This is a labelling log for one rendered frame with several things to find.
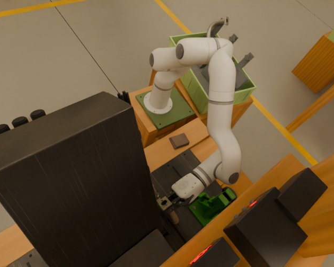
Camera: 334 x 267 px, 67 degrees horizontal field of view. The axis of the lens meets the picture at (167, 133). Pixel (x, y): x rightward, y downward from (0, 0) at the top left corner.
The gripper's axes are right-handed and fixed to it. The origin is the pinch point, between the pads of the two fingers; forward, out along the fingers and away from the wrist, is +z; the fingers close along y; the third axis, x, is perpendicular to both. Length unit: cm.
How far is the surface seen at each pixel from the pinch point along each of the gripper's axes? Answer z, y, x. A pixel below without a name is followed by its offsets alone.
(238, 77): -93, -67, 10
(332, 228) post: -23, 50, -9
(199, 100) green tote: -61, -73, 8
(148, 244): 13.2, 9.2, -0.5
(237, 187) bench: -37, -25, 43
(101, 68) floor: -38, -221, -29
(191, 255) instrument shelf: 3.2, 35.5, -13.8
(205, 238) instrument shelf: -1.9, 34.1, -12.8
